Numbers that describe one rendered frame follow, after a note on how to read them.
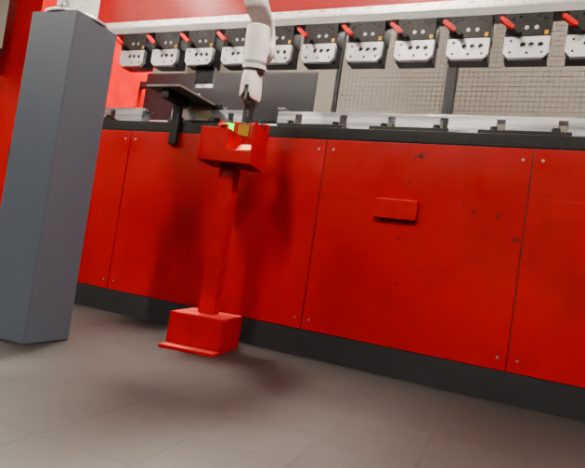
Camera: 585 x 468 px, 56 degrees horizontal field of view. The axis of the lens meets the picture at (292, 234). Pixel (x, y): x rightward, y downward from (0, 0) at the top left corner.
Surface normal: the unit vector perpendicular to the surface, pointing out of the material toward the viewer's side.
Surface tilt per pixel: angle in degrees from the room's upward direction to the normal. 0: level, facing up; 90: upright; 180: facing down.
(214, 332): 90
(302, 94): 90
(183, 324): 90
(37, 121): 90
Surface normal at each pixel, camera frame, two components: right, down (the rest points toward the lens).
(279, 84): -0.42, -0.10
